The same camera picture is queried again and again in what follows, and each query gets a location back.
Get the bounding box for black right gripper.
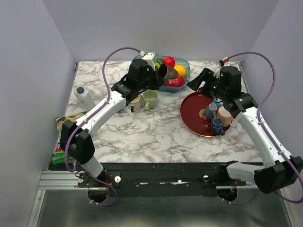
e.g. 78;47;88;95
187;67;228;100

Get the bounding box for brown mug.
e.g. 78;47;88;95
158;64;178;80

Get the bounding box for light green mug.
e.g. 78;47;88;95
143;90;159;110

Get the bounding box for cream ceramic mug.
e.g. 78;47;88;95
128;94;142;113

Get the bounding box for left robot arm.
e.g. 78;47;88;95
60;59;167;187

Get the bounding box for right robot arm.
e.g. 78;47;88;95
187;66;303;194

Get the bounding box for light blue mug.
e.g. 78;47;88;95
213;98;223;109

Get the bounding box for grey blue mug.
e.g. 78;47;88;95
203;103;218;120

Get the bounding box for pink mug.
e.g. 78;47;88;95
216;106;237;128

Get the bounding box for dark blue mug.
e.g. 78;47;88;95
211;117;225;136

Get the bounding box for pink dragon fruit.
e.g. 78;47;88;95
165;76;185;87

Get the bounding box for green striped melon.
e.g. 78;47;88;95
155;60;163;68

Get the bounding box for yellow lemon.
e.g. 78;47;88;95
174;65;187;77

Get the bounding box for red round tray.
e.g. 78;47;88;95
180;92;217;138

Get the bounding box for red apple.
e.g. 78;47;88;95
162;56;176;68

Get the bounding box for white bottle black cap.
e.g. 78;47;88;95
74;87;96;111

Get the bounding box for green chips bag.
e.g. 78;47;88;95
52;111;87;165

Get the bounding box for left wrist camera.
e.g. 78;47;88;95
139;51;158;70

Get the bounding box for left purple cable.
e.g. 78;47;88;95
64;47;145;207

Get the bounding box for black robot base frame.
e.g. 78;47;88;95
78;159;247;198

